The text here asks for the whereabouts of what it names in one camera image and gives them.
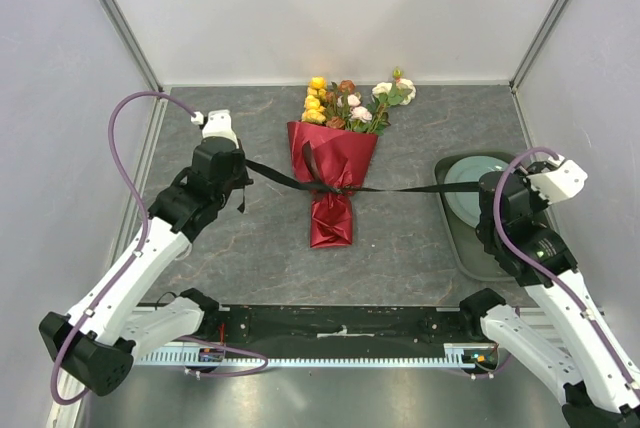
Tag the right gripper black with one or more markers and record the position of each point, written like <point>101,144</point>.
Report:
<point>539,202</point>

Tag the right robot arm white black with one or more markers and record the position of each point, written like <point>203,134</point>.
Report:
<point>593,379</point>

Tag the blue slotted cable duct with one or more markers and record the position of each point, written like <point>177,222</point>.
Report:
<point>450,355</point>

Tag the yellow rose stem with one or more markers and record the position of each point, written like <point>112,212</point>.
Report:
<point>314,108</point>

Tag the black ribbon gold lettering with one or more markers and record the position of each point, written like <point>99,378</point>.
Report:
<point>318,185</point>

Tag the pink rose stem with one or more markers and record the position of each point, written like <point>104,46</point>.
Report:
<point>372,118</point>

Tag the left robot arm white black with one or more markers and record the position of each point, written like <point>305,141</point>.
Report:
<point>96,341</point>

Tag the dark green tray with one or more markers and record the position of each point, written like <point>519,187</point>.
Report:
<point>461,213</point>

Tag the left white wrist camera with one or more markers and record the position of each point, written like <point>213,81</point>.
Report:
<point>217,123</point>

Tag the clear glass vase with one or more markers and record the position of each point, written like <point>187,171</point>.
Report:
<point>184,253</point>

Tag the dark red wrapping paper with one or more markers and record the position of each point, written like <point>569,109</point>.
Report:
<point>343,158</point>

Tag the brown rose stem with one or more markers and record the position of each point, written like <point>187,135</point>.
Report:
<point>337,105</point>

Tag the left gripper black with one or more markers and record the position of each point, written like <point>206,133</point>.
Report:
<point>240,159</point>

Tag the white rose stem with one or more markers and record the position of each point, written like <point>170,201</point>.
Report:
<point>399,91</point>

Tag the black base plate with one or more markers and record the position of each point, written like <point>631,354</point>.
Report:
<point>244,324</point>

